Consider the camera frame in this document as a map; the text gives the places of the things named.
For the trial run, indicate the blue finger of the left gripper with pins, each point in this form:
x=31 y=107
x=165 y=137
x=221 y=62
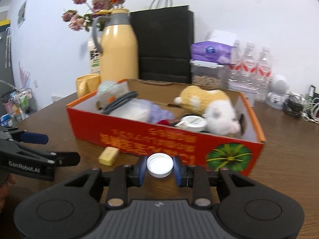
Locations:
x=33 y=138

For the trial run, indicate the white bottle cap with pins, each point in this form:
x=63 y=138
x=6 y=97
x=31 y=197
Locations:
x=160 y=165

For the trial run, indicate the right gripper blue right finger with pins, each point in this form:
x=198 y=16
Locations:
x=180 y=172

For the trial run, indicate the water bottle right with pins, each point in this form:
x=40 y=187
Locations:
x=263 y=73

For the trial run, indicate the purple tissue pack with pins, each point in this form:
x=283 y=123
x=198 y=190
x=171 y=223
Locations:
x=215 y=49

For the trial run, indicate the water bottle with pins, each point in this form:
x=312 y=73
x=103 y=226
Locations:
x=263 y=73
x=234 y=66
x=248 y=65

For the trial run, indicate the purple fabric pouch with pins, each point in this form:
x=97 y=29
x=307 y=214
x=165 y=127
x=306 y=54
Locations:
x=158 y=114

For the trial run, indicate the white robot toy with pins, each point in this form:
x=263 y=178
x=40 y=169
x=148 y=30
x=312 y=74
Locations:
x=277 y=91

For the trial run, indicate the person left hand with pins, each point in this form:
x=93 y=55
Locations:
x=5 y=190

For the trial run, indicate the clear snack container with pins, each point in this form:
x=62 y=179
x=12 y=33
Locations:
x=207 y=74

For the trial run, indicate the yellow eraser block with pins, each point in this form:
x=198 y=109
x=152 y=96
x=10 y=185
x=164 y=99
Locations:
x=108 y=156

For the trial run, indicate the white milk carton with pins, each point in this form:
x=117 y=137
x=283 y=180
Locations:
x=93 y=54

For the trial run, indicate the yellow mug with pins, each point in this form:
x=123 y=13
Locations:
x=87 y=84

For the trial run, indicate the water bottle left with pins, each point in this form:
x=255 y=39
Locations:
x=234 y=66

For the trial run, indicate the water bottle middle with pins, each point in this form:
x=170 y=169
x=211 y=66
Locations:
x=248 y=65

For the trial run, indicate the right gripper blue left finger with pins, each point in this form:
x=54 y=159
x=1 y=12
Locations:
x=139 y=172

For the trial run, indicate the round white tin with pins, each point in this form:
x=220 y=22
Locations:
x=192 y=123

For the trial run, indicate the red fabric rose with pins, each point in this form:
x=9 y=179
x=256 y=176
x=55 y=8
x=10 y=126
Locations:
x=166 y=122

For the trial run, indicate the iridescent plastic bag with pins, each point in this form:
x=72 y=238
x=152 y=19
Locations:
x=108 y=91

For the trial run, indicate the red cardboard box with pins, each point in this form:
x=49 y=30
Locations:
x=236 y=151

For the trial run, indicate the wire shelf with items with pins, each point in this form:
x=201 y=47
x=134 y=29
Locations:
x=19 y=105

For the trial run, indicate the black paper bag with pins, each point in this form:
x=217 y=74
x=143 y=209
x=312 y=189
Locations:
x=164 y=38

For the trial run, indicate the yellow white plush sheep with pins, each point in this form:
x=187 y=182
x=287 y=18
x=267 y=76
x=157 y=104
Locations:
x=213 y=105

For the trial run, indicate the white tin box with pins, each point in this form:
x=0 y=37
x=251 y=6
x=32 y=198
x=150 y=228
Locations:
x=248 y=91

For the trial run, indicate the translucent plastic box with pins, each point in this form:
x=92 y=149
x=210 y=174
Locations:
x=136 y=110

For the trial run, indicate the dried pink flower bouquet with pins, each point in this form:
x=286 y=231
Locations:
x=96 y=8

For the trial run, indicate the yellow thermos jug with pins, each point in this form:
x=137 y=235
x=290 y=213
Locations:
x=117 y=45

